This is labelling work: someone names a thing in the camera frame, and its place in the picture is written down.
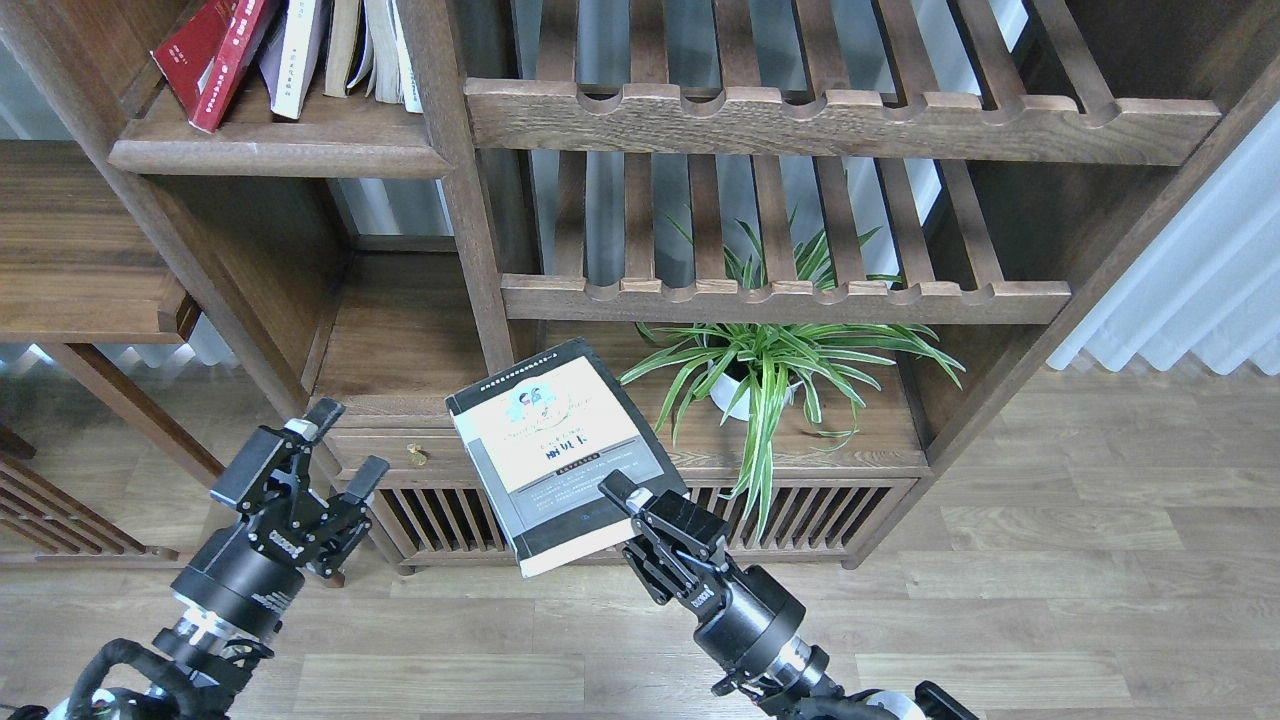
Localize upright tan book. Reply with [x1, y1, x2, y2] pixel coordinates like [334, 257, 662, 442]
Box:
[323, 0, 364, 97]

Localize dark wooden bookshelf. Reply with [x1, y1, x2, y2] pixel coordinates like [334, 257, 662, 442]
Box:
[3, 1, 1277, 569]

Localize yellow and black book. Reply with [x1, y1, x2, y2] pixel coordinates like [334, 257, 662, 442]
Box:
[445, 338, 689, 578]

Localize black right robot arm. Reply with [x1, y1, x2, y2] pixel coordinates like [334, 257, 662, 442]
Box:
[599, 471, 975, 719]

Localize white plant pot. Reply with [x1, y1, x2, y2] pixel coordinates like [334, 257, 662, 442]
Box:
[710, 360, 803, 421]

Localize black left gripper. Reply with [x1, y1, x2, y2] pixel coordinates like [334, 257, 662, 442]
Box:
[172, 398, 390, 641]

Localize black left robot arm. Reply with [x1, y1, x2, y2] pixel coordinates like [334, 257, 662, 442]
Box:
[10, 398, 389, 719]

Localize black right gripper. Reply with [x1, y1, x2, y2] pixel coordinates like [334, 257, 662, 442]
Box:
[599, 470, 806, 676]

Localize upright white books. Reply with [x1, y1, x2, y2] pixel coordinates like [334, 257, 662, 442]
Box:
[364, 1, 422, 114]

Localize pale lilac paperback book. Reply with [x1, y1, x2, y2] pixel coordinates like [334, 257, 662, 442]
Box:
[259, 1, 332, 120]

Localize white curtain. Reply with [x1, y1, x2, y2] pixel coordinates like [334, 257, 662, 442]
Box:
[1048, 109, 1279, 375]

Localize green spider plant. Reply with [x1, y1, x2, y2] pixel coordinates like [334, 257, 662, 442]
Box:
[620, 205, 966, 541]

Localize red paperback book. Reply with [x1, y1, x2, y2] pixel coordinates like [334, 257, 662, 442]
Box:
[151, 1, 280, 133]

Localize brass drawer knob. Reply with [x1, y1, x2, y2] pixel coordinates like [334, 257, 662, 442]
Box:
[406, 443, 429, 466]

